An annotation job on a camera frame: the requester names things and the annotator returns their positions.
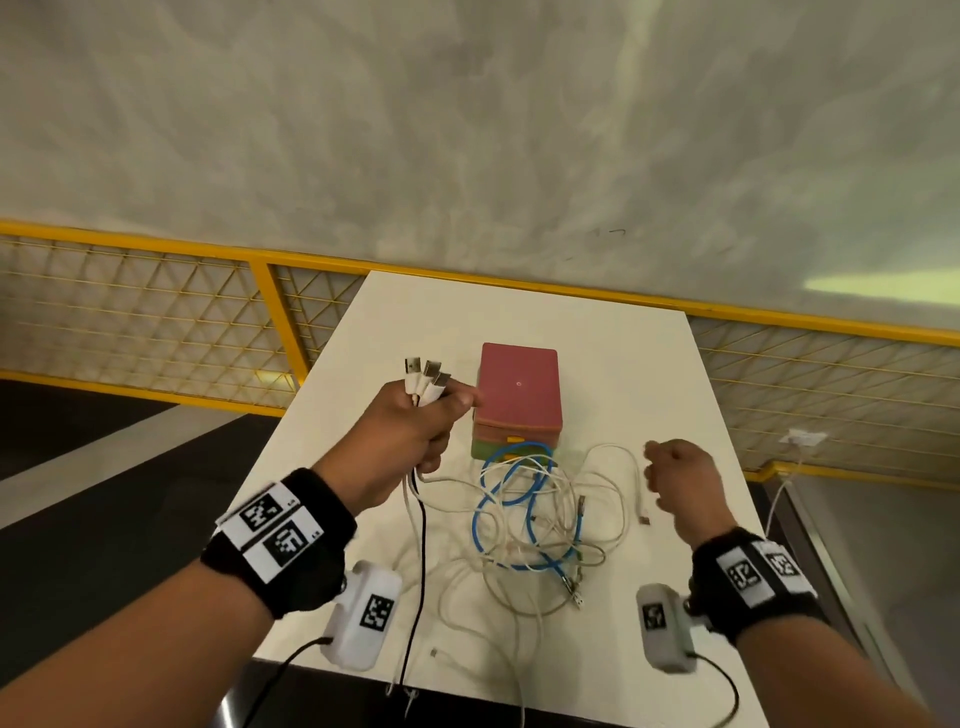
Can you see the person's left forearm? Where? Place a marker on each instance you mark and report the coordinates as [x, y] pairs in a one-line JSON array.
[[135, 652]]

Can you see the pink box with green drawer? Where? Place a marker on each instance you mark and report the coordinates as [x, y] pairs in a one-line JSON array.
[[517, 375]]

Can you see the person's right hand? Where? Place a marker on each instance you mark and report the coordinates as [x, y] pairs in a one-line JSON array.
[[690, 487]]

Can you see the black right wristband with markers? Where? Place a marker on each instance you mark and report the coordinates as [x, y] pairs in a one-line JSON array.
[[709, 600]]

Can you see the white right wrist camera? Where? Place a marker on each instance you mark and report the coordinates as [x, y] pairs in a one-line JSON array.
[[667, 652]]

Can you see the person's left hand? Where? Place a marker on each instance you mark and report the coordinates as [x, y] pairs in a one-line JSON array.
[[397, 442]]

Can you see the person's right forearm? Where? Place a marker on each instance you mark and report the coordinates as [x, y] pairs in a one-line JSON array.
[[825, 682]]

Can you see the white wall socket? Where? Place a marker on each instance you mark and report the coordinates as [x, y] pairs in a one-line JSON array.
[[802, 437]]

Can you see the black wristband with markers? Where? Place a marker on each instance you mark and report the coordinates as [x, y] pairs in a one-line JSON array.
[[709, 600], [315, 577]]

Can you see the yellow mesh railing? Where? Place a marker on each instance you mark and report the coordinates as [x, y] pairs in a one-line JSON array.
[[281, 322]]

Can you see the black left wristband with markers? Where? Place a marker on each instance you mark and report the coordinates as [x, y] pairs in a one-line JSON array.
[[315, 577]]

